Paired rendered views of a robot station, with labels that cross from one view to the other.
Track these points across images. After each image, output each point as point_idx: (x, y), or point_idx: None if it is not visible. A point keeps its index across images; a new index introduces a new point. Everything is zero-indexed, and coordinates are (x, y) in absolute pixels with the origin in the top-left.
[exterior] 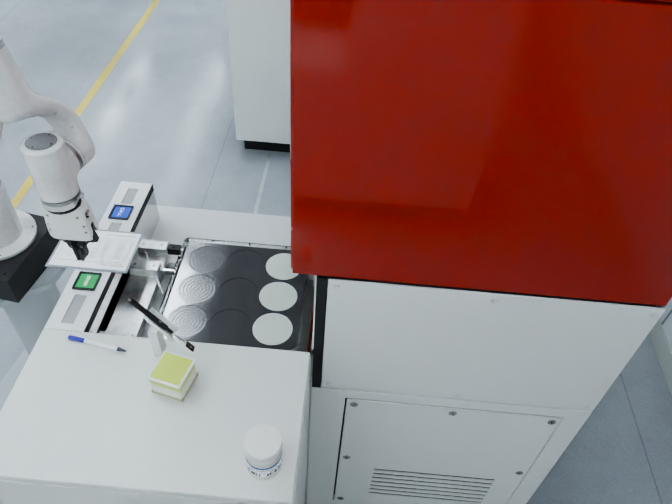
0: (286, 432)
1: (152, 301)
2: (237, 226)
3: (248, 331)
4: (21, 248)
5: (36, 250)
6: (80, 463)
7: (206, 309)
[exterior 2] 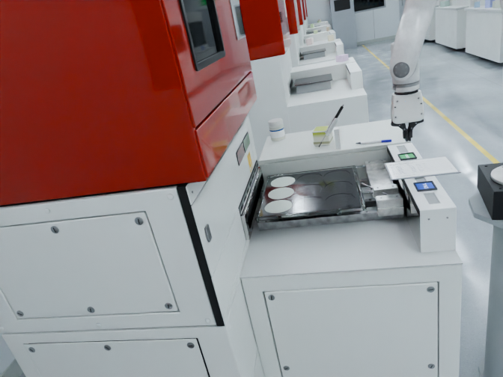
0: (269, 144)
1: (370, 188)
2: (333, 257)
3: (297, 178)
4: (492, 172)
5: (485, 182)
6: (352, 126)
7: (326, 180)
